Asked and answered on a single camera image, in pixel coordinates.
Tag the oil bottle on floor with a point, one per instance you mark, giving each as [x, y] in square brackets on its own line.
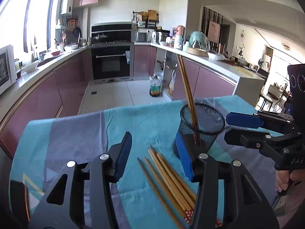
[155, 87]

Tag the teal mesh food cover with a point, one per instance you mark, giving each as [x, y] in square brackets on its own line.
[199, 40]

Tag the white water heater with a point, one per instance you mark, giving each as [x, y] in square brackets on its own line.
[66, 7]

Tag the pink thermos kettle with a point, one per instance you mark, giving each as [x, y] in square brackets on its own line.
[179, 37]

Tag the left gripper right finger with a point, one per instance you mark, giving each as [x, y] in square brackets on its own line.
[245, 205]

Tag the white bowl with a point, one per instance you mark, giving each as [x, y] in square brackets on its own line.
[29, 68]

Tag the right hand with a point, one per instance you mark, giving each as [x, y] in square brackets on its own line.
[282, 178]

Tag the round bamboo steamer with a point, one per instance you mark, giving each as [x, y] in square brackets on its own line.
[197, 52]

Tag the pink sleeve forearm right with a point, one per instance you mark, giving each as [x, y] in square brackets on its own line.
[289, 209]

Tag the black mesh utensil cup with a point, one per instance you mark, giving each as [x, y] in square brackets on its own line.
[210, 123]

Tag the white microwave oven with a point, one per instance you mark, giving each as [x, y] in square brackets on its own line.
[8, 73]

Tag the black built-in oven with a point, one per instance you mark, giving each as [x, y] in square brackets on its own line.
[112, 52]

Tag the black camera box right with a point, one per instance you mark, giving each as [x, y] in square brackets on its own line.
[296, 76]

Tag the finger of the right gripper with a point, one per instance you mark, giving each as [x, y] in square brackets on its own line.
[258, 119]
[250, 138]

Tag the smartphone with orange edge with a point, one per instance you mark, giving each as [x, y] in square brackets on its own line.
[20, 202]

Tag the black wall shelf rack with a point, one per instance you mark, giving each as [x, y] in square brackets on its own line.
[146, 19]

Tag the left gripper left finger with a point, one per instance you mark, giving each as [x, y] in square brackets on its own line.
[62, 206]

